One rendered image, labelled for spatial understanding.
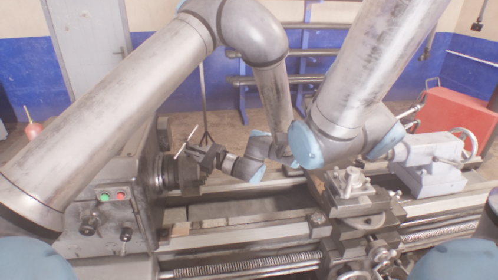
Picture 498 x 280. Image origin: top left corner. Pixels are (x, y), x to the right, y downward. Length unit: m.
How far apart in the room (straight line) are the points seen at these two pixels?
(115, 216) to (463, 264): 1.07
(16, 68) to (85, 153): 4.64
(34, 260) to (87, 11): 4.08
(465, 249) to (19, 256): 0.46
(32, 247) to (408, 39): 0.46
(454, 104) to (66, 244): 3.89
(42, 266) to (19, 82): 4.86
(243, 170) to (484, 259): 0.82
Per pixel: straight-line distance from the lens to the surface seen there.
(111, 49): 4.30
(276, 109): 0.72
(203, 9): 0.60
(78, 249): 1.38
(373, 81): 0.35
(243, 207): 1.61
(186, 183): 1.20
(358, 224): 1.33
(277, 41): 0.58
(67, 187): 0.46
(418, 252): 2.12
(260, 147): 1.00
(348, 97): 0.37
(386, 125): 0.53
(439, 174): 1.81
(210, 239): 1.33
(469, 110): 3.83
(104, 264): 1.39
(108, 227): 1.22
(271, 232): 1.35
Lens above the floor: 1.89
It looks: 28 degrees down
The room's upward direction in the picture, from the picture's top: 1 degrees clockwise
